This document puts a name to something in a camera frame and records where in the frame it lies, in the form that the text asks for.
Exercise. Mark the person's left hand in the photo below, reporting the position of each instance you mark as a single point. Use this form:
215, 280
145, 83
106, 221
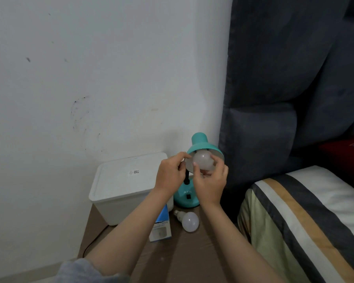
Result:
168, 173

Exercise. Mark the person's right hand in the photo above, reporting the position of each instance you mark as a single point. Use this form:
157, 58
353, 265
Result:
211, 187

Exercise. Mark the person's left thumb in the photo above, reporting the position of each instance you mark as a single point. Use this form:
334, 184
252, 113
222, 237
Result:
183, 167

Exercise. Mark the person's right thumb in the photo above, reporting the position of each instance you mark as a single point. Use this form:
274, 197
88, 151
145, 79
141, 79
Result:
196, 171

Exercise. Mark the white light bulb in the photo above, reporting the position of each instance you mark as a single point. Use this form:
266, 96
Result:
203, 160
190, 222

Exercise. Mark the teal desk lamp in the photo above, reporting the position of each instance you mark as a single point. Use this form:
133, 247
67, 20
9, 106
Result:
200, 141

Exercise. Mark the person's right forearm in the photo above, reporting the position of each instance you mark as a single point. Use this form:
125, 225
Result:
236, 244

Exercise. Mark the person's left forearm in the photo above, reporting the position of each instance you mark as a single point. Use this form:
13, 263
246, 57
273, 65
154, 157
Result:
129, 232

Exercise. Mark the white lidded storage box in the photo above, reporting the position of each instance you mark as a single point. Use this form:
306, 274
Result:
121, 182

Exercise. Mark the blue light bulb box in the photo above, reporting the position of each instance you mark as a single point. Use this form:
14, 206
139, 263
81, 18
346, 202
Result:
162, 231

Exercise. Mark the dark grey padded headboard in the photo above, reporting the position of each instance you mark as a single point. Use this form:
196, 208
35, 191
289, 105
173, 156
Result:
283, 85

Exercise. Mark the striped pillow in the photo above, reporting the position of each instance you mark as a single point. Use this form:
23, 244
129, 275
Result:
306, 229

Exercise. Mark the grey sleeve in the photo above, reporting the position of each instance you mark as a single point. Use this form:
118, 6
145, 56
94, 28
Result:
85, 272

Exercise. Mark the red bedding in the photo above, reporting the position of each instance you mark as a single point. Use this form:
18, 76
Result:
343, 157

